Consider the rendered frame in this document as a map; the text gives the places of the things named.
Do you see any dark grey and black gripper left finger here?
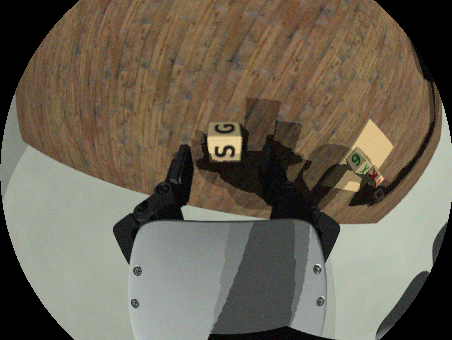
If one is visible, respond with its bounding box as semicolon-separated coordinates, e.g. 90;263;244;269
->
113;144;194;265

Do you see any cream block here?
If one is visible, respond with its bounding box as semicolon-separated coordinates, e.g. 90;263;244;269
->
366;165;384;188
207;122;242;163
373;188;385;204
346;147;372;178

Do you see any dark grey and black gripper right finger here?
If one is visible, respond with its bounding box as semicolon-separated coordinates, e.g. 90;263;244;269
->
259;144;340;263

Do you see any cream flat mat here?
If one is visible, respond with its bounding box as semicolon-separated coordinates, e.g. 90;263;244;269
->
321;118;394;192

